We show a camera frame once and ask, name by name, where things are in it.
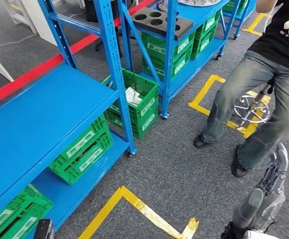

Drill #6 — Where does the person in jeans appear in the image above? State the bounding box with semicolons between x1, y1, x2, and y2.
194;0;289;179

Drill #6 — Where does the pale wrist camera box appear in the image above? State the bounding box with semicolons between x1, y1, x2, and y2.
243;230;281;239

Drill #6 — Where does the black box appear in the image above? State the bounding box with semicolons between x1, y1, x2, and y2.
84;0;118;24

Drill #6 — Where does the blue wheeled shelf rack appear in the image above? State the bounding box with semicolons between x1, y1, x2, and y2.
219;0;257;40
117;0;244;120

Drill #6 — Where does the chrome stool base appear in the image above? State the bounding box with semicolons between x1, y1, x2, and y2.
234;79;275;131

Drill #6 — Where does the white paper bag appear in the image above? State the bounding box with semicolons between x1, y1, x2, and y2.
125;86;144;107

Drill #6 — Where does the white board panel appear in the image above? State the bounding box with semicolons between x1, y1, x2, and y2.
21;0;58;47

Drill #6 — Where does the grey wheel hubcap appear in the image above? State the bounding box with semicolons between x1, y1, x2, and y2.
178;0;222;7

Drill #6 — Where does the red barrier belt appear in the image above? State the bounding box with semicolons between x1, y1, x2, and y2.
0;0;155;112

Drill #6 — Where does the black foam tray with holes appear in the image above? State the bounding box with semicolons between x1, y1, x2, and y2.
130;6;194;41

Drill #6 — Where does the yellow floor tape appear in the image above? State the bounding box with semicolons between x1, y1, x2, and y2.
78;185;200;239

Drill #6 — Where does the blue metal shelf rack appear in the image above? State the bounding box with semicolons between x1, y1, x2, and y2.
0;0;138;239

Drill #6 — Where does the green plastic strip part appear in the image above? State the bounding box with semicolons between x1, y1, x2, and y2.
0;184;55;233

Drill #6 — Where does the green plastic crate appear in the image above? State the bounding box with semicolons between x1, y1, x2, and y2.
195;10;221;43
141;31;196;64
48;131;114;187
142;49;194;82
0;203;55;239
104;105;159;140
101;68;160;124
59;114;110;162
222;0;247;16
191;30;220;61

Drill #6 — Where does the person's black shoe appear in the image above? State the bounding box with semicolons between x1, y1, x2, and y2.
231;144;249;179
194;133;213;149

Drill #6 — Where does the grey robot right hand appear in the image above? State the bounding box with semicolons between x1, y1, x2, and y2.
231;142;289;232

